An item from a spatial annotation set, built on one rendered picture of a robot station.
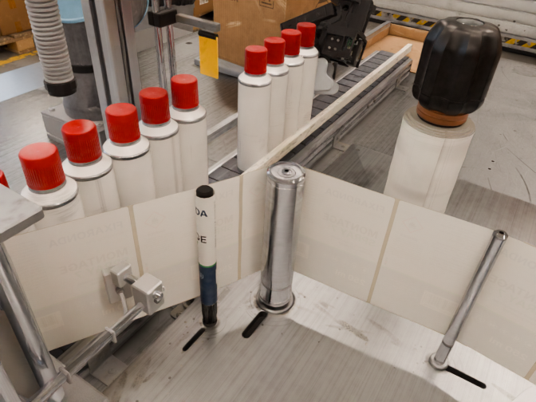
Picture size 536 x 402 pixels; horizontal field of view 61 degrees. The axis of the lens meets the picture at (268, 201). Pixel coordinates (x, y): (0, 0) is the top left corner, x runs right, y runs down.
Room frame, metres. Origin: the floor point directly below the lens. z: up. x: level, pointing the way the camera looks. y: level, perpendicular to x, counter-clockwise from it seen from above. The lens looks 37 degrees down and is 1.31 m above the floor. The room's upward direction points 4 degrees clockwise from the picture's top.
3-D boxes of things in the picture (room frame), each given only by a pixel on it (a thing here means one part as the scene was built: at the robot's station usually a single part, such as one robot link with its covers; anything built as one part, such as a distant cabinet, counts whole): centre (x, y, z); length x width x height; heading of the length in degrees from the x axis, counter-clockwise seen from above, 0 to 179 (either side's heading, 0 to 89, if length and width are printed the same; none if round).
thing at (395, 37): (1.44, -0.42, 0.85); 0.30 x 0.26 x 0.04; 150
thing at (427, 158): (0.50, -0.20, 1.03); 0.09 x 0.09 x 0.30
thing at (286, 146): (0.81, -0.10, 0.91); 1.07 x 0.01 x 0.02; 150
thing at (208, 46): (0.59, 0.09, 1.09); 0.03 x 0.01 x 0.06; 60
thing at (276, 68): (0.70, 0.01, 0.98); 0.05 x 0.05 x 0.20
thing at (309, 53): (0.79, -0.05, 0.98); 0.05 x 0.05 x 0.20
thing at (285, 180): (0.36, -0.02, 0.97); 0.05 x 0.05 x 0.19
